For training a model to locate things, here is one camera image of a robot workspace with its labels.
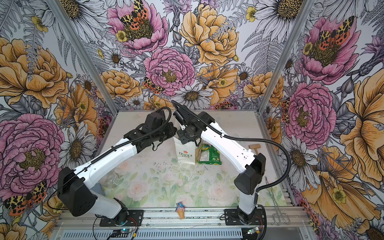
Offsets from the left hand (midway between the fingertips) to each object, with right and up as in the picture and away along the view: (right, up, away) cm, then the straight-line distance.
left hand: (177, 133), depth 80 cm
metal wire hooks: (+50, -41, -5) cm, 65 cm away
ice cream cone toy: (+2, -37, -5) cm, 38 cm away
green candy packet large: (+18, -14, +13) cm, 26 cm away
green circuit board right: (+38, -45, -8) cm, 59 cm away
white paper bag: (+4, -10, +1) cm, 11 cm away
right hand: (+6, -4, -4) cm, 8 cm away
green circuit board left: (-23, -45, -8) cm, 52 cm away
